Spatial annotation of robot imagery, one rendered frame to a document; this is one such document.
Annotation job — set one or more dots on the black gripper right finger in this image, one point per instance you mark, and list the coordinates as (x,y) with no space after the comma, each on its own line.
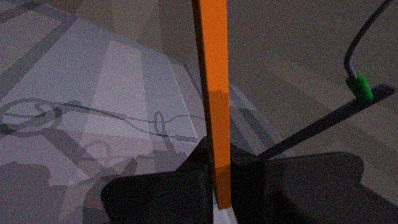
(255,181)

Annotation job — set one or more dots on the orange handle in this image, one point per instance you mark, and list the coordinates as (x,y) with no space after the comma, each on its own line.
(210,21)

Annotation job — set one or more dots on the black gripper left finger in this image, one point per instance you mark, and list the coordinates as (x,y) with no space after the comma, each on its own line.
(186,191)

